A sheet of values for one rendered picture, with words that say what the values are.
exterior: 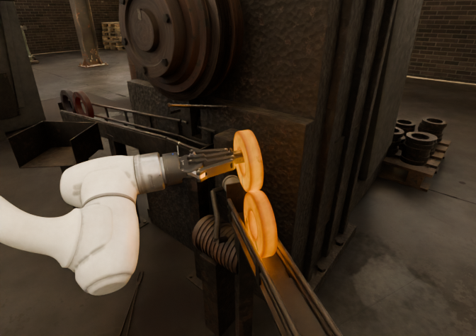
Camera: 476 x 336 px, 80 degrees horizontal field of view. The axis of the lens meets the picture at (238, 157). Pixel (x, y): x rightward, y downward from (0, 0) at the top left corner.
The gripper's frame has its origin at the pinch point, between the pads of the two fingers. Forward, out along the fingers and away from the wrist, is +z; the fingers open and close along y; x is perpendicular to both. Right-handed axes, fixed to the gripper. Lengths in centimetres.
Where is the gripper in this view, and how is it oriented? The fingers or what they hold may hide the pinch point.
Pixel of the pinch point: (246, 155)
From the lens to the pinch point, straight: 71.0
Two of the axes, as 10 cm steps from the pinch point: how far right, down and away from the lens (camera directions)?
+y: 2.7, 4.3, -8.6
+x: -0.5, -8.8, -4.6
